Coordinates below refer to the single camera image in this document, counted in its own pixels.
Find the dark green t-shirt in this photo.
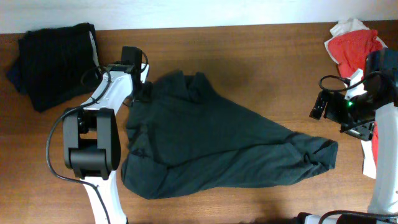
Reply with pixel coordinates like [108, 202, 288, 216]
[121, 72, 338, 199]

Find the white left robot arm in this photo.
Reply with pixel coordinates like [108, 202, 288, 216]
[61, 46, 149, 223]

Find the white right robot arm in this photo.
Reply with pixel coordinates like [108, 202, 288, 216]
[301, 48, 397, 224]

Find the red and white garment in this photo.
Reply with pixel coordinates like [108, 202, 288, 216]
[325, 19, 386, 179]

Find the folded black garment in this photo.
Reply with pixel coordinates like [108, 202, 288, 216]
[6, 23, 101, 112]

